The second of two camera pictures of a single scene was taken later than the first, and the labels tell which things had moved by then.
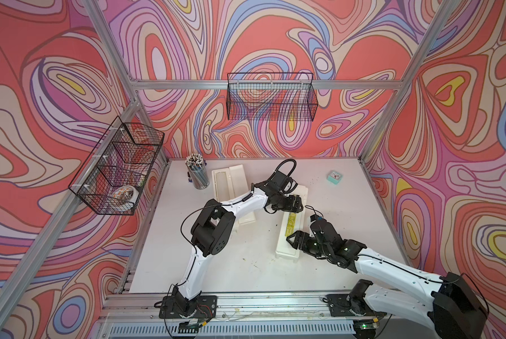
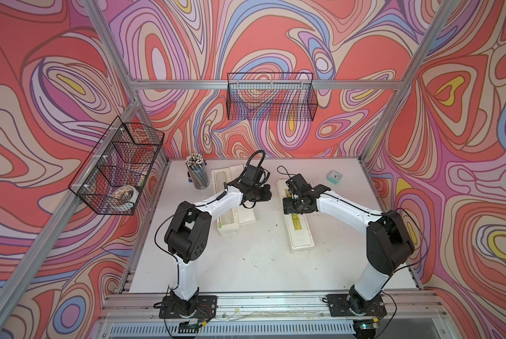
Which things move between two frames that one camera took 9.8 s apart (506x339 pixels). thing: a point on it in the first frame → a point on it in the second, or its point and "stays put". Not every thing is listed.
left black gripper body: x=286 y=203 → x=260 y=193
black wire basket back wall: x=271 y=97 stays put
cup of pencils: x=198 y=170 stays put
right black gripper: x=304 y=237 → x=287 y=207
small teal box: x=334 y=177 stays put
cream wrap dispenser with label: x=230 y=183 stays put
